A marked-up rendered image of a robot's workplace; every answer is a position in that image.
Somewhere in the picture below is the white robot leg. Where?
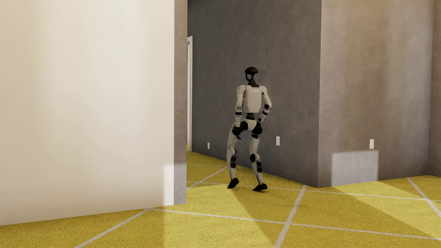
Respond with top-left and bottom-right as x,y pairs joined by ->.
226,121 -> 249,189
248,122 -> 269,192

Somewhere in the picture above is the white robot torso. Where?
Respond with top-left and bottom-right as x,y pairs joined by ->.
242,84 -> 265,130

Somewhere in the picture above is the white right robot leg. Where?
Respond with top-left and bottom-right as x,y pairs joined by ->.
226,121 -> 249,189

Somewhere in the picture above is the white door frame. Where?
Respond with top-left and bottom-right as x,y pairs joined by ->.
187,36 -> 193,152

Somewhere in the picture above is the white left robot leg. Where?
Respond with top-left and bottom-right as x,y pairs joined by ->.
248,122 -> 269,192

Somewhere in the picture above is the black robot head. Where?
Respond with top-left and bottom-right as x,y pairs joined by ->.
245,67 -> 259,87

